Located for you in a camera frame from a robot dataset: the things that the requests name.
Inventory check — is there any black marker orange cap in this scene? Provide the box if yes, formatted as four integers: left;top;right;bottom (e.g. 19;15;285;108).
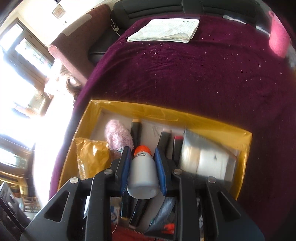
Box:
130;119;142;153

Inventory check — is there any white blue box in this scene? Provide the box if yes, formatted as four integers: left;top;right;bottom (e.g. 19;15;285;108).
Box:
110;197;121;225

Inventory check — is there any red packet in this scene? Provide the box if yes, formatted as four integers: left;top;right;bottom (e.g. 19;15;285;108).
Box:
111;225;157;241

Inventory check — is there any yellow padded envelope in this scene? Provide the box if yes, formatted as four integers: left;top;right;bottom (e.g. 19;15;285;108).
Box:
75;137;111;180

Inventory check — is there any black snack packet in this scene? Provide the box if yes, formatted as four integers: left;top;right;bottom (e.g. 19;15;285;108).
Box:
179;129;237;183

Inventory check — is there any yellow-rimmed cardboard box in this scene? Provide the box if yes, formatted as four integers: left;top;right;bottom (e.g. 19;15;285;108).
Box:
57;100;252;199

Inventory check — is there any black marker red cap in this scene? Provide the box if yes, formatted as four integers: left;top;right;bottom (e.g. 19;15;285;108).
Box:
172;136;184;166

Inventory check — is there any pink fluffy plush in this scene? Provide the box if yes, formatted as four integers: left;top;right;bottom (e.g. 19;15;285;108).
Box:
104;120;134;153

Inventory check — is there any maroon velvet bedspread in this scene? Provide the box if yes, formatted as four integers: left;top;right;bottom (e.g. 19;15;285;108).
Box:
49;16;295;240

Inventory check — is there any maroon armchair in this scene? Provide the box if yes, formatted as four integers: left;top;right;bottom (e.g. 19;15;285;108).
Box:
48;4;111;85

